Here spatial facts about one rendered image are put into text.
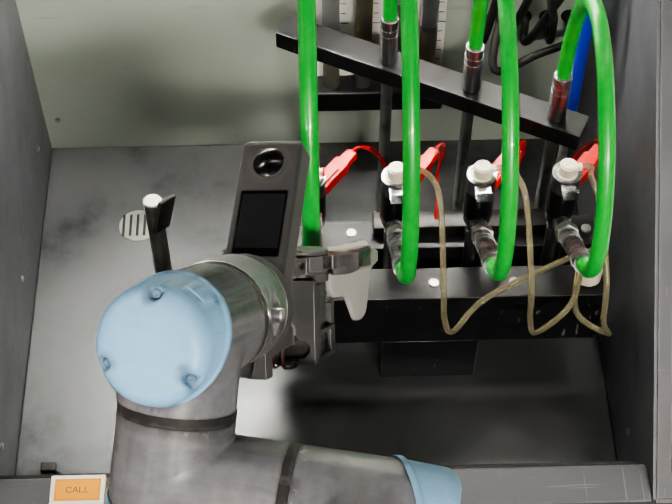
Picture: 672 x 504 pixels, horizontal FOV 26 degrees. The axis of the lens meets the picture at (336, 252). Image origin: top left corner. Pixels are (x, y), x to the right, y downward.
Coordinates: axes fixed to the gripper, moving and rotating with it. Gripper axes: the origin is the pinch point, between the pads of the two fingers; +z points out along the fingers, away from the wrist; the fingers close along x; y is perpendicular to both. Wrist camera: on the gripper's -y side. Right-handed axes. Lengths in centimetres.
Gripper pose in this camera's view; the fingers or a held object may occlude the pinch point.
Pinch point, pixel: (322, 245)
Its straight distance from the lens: 118.4
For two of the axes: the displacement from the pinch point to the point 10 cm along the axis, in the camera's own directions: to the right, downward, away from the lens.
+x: 9.6, 0.1, -2.8
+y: 0.2, 9.9, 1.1
